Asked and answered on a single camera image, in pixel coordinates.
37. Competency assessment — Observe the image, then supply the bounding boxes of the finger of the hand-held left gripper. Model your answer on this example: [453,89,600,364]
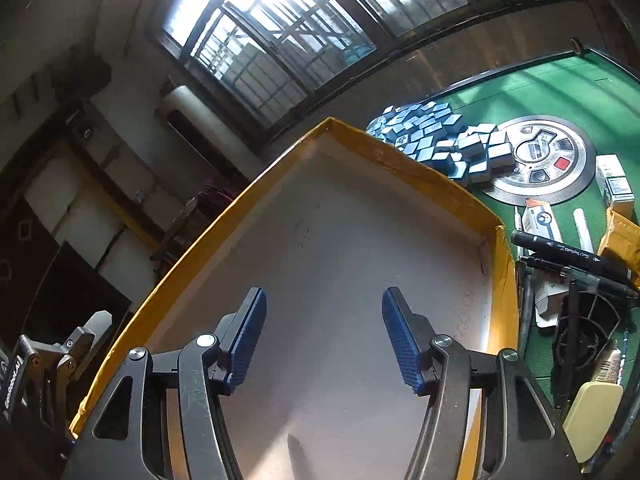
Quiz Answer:
[55,311,113,376]

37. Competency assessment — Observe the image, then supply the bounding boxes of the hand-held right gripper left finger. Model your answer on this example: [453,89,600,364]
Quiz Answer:
[62,287,268,480]

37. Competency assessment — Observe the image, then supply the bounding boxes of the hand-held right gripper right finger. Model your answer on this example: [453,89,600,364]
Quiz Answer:
[381,287,583,480]

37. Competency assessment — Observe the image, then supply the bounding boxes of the yellow taped cardboard box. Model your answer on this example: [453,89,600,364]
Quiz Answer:
[70,117,518,480]

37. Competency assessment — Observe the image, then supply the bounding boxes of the black fan-shaped plastic part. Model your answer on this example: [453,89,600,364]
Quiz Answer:
[550,280,636,396]

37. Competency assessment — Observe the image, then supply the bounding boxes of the gold foil packet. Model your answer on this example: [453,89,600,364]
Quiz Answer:
[597,208,640,291]

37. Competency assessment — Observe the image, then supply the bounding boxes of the wooden cabinet with white panels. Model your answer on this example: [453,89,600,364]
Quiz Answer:
[0,140,166,361]

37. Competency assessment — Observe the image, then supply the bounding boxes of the translucent white pen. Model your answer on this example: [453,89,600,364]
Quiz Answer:
[517,260,532,356]

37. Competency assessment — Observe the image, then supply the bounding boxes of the wooden stool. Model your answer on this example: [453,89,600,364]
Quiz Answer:
[152,197,211,271]

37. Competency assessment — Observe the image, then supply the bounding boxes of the purple cloth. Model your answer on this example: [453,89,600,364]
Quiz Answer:
[199,182,241,206]

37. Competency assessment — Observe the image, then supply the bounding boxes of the long white ointment box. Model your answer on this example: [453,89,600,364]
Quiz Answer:
[515,199,568,333]

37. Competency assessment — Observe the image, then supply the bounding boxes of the thick black marker pen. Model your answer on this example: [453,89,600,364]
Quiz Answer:
[510,230,633,281]

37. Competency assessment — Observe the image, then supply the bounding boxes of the black gel pen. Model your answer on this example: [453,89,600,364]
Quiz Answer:
[520,255,640,301]

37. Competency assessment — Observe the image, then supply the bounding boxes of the pile of blue mahjong tiles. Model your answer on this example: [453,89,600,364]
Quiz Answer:
[366,101,515,187]

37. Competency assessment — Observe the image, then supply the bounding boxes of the white ointment tube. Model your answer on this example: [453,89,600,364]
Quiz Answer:
[590,340,623,386]

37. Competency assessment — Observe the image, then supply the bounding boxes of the short white plastic stick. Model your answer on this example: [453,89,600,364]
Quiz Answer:
[572,208,594,253]

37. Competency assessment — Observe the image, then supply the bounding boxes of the round silver table console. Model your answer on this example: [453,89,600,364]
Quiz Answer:
[480,116,597,206]

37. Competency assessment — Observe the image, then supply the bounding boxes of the white standing air conditioner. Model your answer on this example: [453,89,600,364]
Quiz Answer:
[160,85,261,161]

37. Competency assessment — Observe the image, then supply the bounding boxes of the white medicine box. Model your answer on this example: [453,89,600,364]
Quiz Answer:
[595,154,635,211]

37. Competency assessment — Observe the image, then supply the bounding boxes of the barred window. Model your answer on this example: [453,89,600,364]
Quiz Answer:
[162,0,566,131]

